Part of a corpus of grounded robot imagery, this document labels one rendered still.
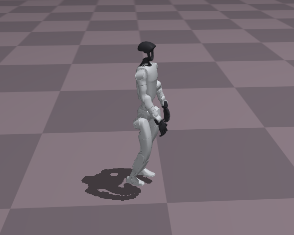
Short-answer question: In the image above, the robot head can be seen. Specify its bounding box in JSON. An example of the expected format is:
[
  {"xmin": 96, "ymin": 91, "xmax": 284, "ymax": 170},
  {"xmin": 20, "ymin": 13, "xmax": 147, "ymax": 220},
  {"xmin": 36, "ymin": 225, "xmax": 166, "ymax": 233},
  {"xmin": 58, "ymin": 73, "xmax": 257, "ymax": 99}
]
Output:
[{"xmin": 138, "ymin": 42, "xmax": 156, "ymax": 67}]

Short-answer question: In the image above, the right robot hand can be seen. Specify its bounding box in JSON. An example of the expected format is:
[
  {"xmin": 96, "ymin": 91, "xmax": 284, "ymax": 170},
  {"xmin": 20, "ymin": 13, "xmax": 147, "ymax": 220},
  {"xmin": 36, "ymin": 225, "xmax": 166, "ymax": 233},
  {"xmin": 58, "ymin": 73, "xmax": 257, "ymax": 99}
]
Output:
[{"xmin": 154, "ymin": 119, "xmax": 167, "ymax": 137}]

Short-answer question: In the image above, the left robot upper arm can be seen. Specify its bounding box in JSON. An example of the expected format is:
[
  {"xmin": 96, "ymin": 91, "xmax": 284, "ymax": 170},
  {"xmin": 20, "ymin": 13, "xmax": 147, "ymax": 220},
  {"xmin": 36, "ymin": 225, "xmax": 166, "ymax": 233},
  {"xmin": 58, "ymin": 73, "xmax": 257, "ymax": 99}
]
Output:
[{"xmin": 154, "ymin": 63, "xmax": 161, "ymax": 90}]

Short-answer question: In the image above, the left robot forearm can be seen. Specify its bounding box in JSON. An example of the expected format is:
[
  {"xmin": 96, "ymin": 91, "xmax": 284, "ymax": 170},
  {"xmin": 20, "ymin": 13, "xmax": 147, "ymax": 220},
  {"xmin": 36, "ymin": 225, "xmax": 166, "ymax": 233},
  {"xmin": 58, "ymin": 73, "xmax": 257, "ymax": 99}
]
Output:
[{"xmin": 156, "ymin": 86, "xmax": 167, "ymax": 106}]

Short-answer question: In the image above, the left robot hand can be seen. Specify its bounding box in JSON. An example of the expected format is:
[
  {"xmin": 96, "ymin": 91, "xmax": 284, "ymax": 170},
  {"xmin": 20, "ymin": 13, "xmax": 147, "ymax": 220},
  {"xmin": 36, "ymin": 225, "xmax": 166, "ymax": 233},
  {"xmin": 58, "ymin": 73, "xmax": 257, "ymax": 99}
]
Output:
[{"xmin": 162, "ymin": 101, "xmax": 170, "ymax": 122}]

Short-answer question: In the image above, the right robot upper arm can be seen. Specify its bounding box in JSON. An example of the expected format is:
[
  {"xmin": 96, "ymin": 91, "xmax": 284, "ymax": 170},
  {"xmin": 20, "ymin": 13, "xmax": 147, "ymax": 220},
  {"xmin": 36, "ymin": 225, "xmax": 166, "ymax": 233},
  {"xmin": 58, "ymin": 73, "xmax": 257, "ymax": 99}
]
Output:
[{"xmin": 135, "ymin": 70, "xmax": 147, "ymax": 103}]

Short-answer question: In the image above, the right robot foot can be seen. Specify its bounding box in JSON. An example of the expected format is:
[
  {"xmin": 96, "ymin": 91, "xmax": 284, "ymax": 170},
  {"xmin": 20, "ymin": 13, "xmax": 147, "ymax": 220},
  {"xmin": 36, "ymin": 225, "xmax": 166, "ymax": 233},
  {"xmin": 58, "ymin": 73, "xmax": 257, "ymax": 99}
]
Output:
[{"xmin": 126, "ymin": 176, "xmax": 145, "ymax": 186}]

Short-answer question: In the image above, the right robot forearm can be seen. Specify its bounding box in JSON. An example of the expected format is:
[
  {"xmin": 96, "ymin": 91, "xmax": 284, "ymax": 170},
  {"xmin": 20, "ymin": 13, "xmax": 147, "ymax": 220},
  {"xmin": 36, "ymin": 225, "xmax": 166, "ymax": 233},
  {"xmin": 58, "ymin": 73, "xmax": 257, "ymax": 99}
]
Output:
[{"xmin": 144, "ymin": 95, "xmax": 162, "ymax": 123}]

